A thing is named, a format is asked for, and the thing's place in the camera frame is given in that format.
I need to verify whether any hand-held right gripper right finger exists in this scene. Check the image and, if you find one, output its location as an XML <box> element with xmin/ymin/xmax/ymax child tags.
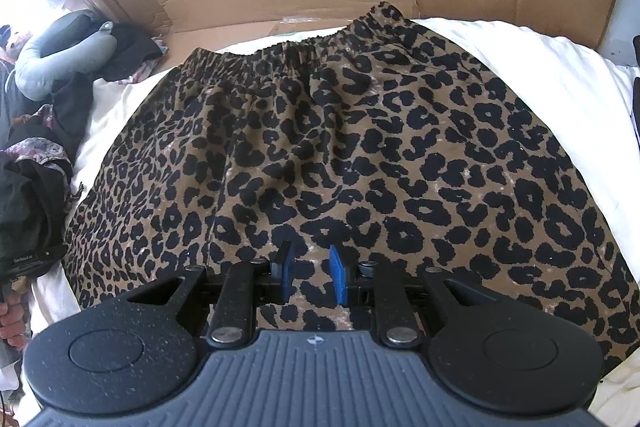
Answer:
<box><xmin>327</xmin><ymin>244</ymin><xmax>506</xmax><ymax>349</ymax></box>

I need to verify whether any person's left hand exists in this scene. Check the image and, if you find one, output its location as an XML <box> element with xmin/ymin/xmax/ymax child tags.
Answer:
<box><xmin>0</xmin><ymin>301</ymin><xmax>32</xmax><ymax>350</ymax></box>

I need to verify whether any leopard print skirt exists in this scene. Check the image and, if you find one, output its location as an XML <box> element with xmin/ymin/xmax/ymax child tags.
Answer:
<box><xmin>62</xmin><ymin>2</ymin><xmax>640</xmax><ymax>373</ymax></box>

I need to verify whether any grey neck pillow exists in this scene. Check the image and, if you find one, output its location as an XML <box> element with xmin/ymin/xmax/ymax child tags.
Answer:
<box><xmin>14</xmin><ymin>12</ymin><xmax>118</xmax><ymax>100</ymax></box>

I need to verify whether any floral patterned garment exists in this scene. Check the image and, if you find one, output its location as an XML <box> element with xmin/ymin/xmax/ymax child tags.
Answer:
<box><xmin>2</xmin><ymin>104</ymin><xmax>73</xmax><ymax>188</ymax></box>

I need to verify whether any black crumpled garment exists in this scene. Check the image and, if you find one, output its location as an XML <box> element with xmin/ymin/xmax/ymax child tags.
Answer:
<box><xmin>102</xmin><ymin>24</ymin><xmax>163</xmax><ymax>82</ymax></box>
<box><xmin>0</xmin><ymin>72</ymin><xmax>96</xmax><ymax>278</ymax></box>

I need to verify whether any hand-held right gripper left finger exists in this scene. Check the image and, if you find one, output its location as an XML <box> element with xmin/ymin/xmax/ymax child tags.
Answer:
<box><xmin>125</xmin><ymin>241</ymin><xmax>293</xmax><ymax>349</ymax></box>

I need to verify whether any small plush doll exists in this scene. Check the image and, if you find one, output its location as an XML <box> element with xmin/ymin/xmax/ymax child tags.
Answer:
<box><xmin>0</xmin><ymin>24</ymin><xmax>33</xmax><ymax>62</ymax></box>

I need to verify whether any cream printed bear blanket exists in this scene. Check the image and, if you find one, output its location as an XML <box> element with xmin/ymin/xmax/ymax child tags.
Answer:
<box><xmin>22</xmin><ymin>14</ymin><xmax>640</xmax><ymax>427</ymax></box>

